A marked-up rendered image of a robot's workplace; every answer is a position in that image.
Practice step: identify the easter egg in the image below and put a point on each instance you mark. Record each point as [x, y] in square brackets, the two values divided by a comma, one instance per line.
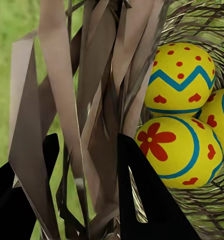
[181, 80]
[212, 114]
[184, 152]

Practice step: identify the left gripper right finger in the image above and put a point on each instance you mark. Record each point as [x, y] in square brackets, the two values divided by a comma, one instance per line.
[166, 220]

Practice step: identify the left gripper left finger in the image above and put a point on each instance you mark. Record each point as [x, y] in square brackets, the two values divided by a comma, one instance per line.
[17, 218]

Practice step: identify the wicker basket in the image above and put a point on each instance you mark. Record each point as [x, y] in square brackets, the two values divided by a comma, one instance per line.
[115, 50]

